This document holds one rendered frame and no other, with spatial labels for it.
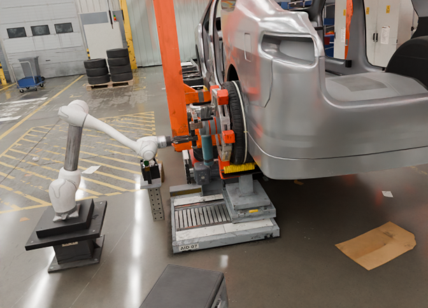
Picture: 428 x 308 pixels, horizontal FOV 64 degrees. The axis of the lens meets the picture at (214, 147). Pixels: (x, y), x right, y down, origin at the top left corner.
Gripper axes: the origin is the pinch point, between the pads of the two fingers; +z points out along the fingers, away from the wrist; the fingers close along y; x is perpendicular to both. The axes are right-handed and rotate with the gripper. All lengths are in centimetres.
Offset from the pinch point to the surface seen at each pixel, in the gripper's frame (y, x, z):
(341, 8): -516, 78, 377
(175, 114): -60, 4, -11
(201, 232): 11, -75, -3
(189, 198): -47, -75, -8
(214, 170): -42, -48, 18
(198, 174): -39, -48, 3
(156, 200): -30, -63, -37
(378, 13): -386, 64, 383
